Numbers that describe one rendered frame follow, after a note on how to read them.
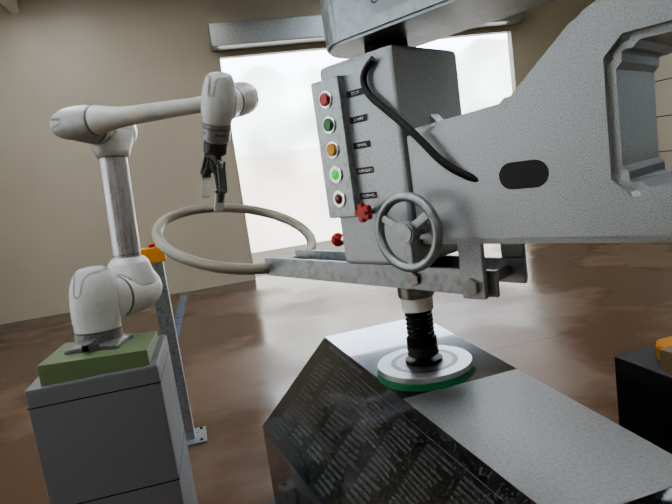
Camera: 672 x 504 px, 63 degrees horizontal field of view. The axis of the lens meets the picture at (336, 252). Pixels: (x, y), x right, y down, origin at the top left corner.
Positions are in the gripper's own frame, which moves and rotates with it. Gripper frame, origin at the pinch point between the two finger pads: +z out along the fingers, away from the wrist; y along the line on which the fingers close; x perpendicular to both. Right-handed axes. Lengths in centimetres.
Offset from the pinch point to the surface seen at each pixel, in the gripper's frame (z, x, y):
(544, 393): 0, 31, 115
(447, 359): 3, 22, 96
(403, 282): -14, 11, 89
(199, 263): 1.8, -16.9, 40.7
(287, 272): 0, 2, 55
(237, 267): 1.4, -8.3, 45.8
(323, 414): 32, 7, 74
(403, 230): -30, 2, 96
